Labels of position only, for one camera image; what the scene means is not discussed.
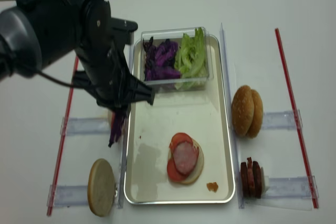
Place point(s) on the red tape strip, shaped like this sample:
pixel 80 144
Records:
pixel 60 140
pixel 309 175

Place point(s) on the upper tomato slice on bun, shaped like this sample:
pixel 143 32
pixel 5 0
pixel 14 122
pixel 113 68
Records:
pixel 179 138

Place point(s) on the purple cabbage pile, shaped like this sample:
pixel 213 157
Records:
pixel 159 70

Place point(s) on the left long clear divider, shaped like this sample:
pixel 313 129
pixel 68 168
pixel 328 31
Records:
pixel 119 191

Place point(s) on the tomato slice on bun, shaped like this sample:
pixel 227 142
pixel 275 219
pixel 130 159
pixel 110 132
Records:
pixel 179 138
pixel 172 172

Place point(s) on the upright pale bun half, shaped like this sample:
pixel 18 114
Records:
pixel 101 188

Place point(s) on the purple cabbage strip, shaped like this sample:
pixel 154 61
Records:
pixel 116 128

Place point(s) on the white rectangular serving tray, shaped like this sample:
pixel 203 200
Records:
pixel 202 115

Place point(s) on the long clear divider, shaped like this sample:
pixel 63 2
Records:
pixel 228 103
pixel 119 191

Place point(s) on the left dark meat patty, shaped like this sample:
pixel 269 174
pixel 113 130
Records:
pixel 244 178

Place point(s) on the ham slice on bun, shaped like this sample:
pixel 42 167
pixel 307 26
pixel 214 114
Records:
pixel 185 157

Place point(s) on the front sesame bun top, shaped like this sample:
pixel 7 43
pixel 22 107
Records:
pixel 242 110

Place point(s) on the right red tape strip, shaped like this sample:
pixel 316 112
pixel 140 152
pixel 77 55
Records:
pixel 309 175

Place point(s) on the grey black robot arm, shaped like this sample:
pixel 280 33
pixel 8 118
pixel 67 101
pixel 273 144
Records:
pixel 36 33

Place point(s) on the dark meat patty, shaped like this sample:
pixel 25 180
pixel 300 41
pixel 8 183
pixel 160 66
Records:
pixel 244 178
pixel 257 179

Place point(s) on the green lettuce pile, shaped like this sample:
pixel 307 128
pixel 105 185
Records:
pixel 191 59

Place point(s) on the left red tape strip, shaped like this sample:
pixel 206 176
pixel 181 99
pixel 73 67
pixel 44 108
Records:
pixel 60 140

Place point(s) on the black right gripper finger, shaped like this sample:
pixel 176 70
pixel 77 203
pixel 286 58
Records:
pixel 114 111

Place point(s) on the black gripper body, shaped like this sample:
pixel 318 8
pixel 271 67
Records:
pixel 106 75

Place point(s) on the right dark meat patty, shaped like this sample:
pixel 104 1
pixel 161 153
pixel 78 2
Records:
pixel 257 179

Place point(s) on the upper right clear rail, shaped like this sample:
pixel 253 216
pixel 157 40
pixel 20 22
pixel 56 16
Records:
pixel 286 120

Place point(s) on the white plastic patty stopper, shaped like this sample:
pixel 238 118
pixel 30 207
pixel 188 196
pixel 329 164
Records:
pixel 264 182

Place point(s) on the lower right clear rail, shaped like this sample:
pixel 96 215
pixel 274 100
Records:
pixel 288 188

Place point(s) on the orange sauce smear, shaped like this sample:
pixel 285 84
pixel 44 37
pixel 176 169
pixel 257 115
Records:
pixel 212 186

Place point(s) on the upper left clear rail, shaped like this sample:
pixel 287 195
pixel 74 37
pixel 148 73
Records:
pixel 84 126

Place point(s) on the clear plastic salad container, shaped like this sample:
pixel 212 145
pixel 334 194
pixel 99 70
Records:
pixel 176 35

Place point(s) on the right long clear divider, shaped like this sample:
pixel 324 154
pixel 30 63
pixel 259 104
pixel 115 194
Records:
pixel 228 103

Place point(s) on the bacon strip between patties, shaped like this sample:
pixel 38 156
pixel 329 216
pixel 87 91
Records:
pixel 250 177

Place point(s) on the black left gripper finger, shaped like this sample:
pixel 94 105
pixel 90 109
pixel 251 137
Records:
pixel 125 110

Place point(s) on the bun bottom on tray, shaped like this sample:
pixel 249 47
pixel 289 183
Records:
pixel 194 175

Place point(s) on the clear rail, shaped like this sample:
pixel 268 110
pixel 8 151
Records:
pixel 67 196
pixel 288 188
pixel 286 120
pixel 84 126

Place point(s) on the rear golden bun top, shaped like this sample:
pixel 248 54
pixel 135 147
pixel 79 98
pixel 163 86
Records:
pixel 258 115

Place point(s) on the lower tomato slice on bun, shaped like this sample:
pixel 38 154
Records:
pixel 172 172

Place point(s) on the lower left clear rail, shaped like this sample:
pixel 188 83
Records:
pixel 67 196

